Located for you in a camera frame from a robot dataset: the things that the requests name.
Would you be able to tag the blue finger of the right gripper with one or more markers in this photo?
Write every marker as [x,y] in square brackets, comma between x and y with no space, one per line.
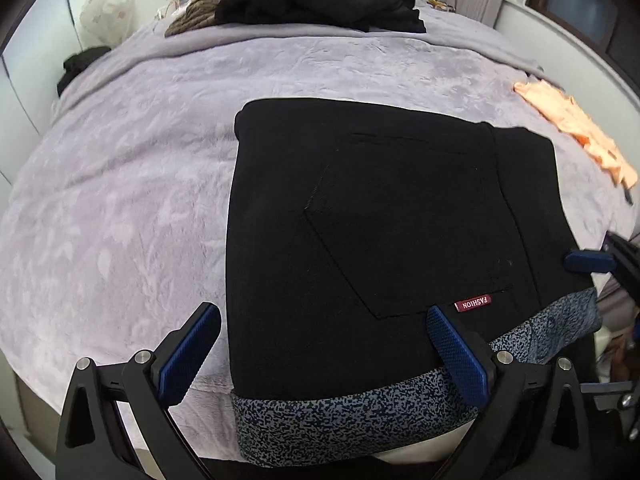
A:
[590,261]

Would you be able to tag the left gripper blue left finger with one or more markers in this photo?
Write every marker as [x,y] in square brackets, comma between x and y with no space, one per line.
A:
[92,439]

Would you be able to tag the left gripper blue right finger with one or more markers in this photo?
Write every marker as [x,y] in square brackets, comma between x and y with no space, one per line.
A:
[532,420]

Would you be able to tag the black pants with patterned lining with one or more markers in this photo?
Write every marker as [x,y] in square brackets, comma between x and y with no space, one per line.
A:
[347,223]

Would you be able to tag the peach folded garment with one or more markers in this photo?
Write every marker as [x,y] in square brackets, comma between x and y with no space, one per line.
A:
[569,118]

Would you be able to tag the lavender plush bed blanket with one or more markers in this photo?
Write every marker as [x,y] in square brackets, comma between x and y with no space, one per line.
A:
[116,225]

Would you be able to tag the dark framed window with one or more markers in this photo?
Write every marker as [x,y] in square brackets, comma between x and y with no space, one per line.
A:
[609,27]

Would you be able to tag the black clothes beside bed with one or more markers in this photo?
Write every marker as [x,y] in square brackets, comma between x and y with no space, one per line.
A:
[78,63]

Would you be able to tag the white wardrobe doors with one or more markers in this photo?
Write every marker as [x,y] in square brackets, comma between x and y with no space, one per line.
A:
[31,66]

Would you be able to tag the white floral bag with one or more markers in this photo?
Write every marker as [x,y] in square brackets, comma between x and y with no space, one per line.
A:
[106,23]

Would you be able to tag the brown knitted garment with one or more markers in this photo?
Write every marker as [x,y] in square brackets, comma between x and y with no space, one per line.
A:
[198,14]

